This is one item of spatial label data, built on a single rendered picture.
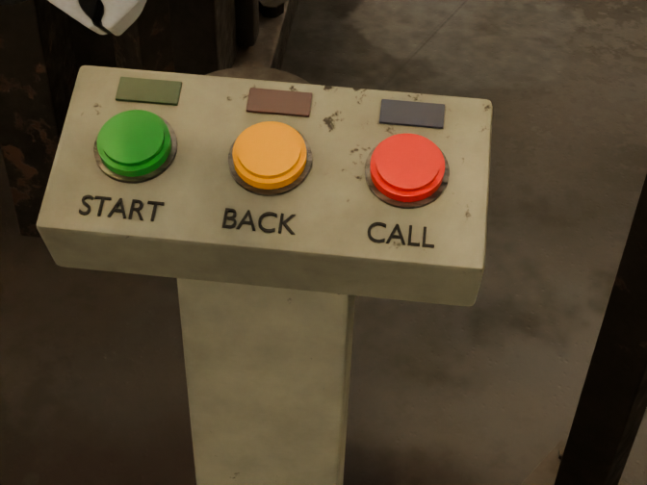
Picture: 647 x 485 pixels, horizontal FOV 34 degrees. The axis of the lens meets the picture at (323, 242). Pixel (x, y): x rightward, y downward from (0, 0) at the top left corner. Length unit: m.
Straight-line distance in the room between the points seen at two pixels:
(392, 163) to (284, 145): 0.06
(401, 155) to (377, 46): 1.26
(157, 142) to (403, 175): 0.13
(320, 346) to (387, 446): 0.58
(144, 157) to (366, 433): 0.69
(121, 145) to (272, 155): 0.08
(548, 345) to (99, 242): 0.84
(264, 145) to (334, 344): 0.13
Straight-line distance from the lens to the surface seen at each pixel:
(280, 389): 0.66
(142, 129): 0.58
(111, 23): 0.50
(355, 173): 0.57
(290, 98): 0.60
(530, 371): 1.29
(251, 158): 0.56
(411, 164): 0.56
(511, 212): 1.50
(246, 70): 0.80
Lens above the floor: 0.95
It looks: 42 degrees down
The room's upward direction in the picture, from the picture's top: 2 degrees clockwise
